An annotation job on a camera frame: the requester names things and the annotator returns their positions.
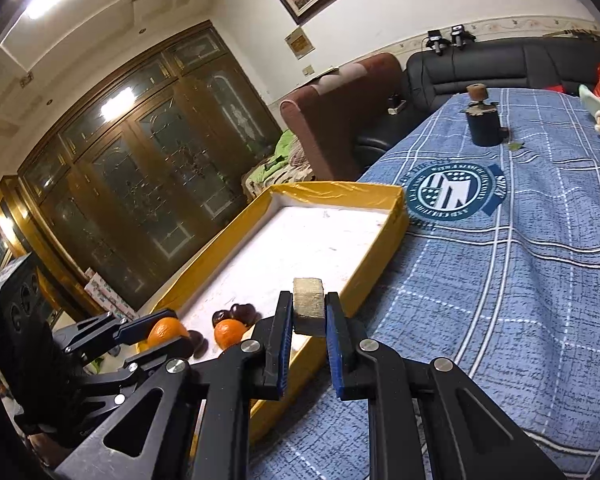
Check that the short white yam piece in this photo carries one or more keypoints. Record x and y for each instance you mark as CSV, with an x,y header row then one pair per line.
x,y
309,307

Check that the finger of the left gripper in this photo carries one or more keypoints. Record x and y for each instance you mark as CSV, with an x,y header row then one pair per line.
x,y
87,340
110,390

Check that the green patterned cushion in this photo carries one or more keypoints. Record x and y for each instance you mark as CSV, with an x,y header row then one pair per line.
x,y
287,164

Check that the black leather sofa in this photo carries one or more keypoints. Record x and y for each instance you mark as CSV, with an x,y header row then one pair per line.
x,y
429,80

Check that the yellow box with white interior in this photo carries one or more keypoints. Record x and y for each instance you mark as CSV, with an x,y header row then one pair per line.
x,y
343,233

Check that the black clamp devices on sofa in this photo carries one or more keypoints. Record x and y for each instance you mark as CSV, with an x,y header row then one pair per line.
x,y
458,38

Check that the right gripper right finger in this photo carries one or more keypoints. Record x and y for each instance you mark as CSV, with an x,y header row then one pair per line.
x,y
426,420

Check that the dark purple plum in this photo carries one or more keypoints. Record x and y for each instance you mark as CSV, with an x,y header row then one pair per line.
x,y
219,316
244,313
200,344

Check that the brown armchair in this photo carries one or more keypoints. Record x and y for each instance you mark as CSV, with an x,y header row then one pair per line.
x,y
328,113

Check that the small wall plaque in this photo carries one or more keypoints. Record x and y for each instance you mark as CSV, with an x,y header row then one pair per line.
x,y
299,43

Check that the blue plaid tablecloth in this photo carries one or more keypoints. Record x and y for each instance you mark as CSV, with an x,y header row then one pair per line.
x,y
499,270

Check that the dark wooden glass cabinet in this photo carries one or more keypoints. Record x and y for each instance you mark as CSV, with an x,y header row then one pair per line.
x,y
139,174

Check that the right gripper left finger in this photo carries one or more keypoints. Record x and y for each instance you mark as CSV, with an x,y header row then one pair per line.
x,y
191,421

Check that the orange tangerine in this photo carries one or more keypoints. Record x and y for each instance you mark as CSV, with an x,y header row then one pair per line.
x,y
229,332
165,330

